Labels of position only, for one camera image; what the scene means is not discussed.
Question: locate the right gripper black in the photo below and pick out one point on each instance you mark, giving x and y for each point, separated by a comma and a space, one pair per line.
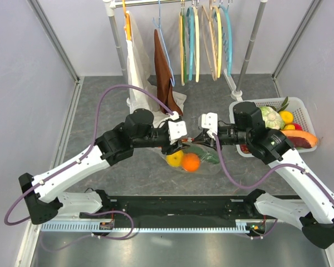
204, 138

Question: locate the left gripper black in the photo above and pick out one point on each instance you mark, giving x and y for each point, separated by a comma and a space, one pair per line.
171, 147

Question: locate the green cucumber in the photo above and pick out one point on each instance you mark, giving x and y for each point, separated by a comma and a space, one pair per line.
204, 153

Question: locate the clear zip top bag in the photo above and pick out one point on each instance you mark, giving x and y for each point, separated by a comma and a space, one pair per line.
204, 169

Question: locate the orange fruit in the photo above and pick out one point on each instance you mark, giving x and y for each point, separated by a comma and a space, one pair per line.
190, 162

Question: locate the yellow lemon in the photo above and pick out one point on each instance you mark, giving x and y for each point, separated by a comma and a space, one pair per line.
175, 159

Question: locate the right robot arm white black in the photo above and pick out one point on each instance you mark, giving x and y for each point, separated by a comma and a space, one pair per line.
315, 218

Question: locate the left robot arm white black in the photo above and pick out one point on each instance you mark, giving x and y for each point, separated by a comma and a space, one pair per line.
45, 194

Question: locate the white plastic food basket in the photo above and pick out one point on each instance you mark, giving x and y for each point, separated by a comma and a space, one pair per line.
296, 107

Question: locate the red grapes bunch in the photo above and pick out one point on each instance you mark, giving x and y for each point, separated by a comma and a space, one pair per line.
244, 149

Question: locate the brown cloth on hanger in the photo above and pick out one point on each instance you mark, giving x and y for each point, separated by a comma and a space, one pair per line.
163, 77

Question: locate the yellow wooden hanger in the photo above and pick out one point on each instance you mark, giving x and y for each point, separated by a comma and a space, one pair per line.
181, 46

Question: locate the cauliflower with green leaves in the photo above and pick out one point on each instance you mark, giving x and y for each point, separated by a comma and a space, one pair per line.
271, 118

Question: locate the white cloth on hanger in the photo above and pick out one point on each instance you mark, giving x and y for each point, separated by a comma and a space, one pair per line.
139, 72

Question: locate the small yellow fruit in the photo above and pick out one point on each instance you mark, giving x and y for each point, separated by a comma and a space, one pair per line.
286, 116

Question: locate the cream wooden hanger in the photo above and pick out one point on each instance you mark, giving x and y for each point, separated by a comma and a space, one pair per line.
197, 44

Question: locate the red pepper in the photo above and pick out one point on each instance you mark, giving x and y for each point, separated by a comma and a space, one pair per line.
295, 126

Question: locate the papaya slice orange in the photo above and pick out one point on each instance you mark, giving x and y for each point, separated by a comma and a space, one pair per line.
301, 139

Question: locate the yellow slotted hanger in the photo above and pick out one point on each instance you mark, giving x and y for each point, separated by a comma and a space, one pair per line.
215, 26

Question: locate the orange hanger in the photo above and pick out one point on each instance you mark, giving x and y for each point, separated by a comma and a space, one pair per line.
127, 26

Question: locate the green hanger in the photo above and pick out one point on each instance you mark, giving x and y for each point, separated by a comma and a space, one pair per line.
184, 50

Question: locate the teal plastic hanger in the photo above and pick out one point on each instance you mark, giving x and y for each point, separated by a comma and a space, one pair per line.
191, 32

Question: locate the grey clothes rack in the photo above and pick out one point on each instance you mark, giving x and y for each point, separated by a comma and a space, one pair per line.
236, 92

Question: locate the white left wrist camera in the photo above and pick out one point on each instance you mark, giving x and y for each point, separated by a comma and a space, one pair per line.
176, 127

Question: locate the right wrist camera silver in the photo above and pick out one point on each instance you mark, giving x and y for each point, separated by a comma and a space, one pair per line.
209, 123

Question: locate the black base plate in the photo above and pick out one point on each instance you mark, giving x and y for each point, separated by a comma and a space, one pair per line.
224, 207

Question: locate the light blue wire hanger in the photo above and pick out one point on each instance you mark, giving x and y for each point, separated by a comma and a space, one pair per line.
159, 27

